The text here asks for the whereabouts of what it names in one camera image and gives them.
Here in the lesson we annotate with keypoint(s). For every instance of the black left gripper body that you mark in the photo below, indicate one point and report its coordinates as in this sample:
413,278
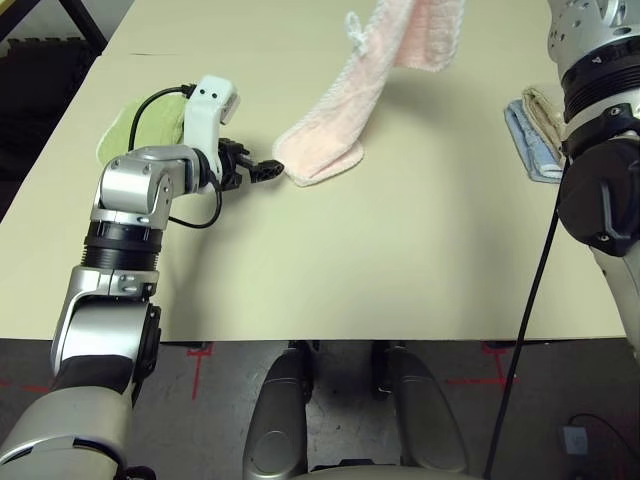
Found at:
231,165

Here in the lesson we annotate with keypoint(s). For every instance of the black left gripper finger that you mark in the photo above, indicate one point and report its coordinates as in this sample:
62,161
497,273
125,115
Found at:
267,173
267,163

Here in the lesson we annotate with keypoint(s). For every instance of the pink terry towel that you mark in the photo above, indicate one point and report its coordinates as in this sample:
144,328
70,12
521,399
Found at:
340,125

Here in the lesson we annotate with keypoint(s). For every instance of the green folded towel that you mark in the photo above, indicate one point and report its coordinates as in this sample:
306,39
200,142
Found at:
155,125

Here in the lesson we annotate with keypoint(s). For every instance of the light blue folded towel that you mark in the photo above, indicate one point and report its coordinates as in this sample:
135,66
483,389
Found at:
530,150

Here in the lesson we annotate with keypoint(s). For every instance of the beige folded towel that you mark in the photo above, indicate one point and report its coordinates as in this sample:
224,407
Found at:
542,112

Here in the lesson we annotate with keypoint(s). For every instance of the black foam floor mat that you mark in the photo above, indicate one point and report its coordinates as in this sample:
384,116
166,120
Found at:
30,100

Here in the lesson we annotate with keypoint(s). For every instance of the grey left robot leg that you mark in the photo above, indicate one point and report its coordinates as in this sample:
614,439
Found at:
277,410

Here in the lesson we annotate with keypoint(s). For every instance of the grey robot leg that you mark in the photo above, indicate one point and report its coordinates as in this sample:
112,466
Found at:
425,410
277,410

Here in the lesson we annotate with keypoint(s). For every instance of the grey right robot leg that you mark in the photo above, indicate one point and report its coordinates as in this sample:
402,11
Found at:
425,410

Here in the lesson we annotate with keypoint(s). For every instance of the beige robot waist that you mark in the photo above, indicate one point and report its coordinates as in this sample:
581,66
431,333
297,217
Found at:
400,474

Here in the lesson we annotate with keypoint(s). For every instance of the small grey floor box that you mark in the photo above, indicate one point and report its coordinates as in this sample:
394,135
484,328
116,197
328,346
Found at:
576,440

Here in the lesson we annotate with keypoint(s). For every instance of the black metal frame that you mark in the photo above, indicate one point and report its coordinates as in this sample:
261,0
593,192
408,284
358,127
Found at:
87,25

